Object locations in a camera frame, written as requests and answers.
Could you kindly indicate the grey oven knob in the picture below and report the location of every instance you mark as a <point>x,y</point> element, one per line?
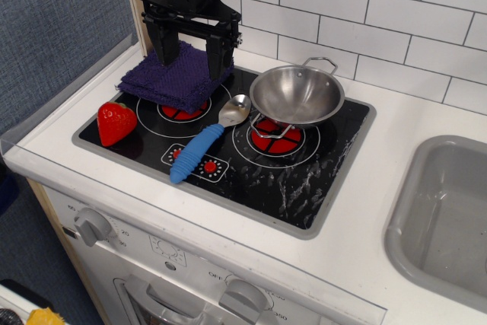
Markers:
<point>92,226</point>
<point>244,300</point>

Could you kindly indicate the stainless steel pot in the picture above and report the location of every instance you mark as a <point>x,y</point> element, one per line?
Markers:
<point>296,97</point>

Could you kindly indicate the purple folded towel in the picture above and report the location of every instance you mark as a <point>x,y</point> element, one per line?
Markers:
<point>184,84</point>

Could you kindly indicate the grey left oven knob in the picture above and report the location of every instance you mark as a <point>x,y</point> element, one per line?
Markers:
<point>92,226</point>

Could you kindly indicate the yellow object at corner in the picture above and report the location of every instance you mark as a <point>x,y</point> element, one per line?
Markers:
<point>44,316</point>

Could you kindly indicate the grey right oven knob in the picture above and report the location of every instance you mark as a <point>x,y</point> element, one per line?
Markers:
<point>244,300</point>

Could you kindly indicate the black toy stovetop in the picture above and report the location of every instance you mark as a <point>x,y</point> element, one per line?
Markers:
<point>286,179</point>

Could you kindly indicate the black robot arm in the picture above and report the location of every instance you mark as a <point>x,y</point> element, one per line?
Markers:
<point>211,20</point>

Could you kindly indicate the red toy strawberry pepper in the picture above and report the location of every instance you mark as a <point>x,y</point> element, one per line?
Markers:
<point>115,121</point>

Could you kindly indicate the blue handled metal spoon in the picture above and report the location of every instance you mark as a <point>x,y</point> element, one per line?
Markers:
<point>233,113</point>

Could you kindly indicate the grey plastic sink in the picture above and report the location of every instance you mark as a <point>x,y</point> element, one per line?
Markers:
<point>436,237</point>

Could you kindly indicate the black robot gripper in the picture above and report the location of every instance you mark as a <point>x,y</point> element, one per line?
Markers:
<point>211,20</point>

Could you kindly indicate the white toy oven front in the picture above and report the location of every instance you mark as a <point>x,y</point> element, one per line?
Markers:
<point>138,278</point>

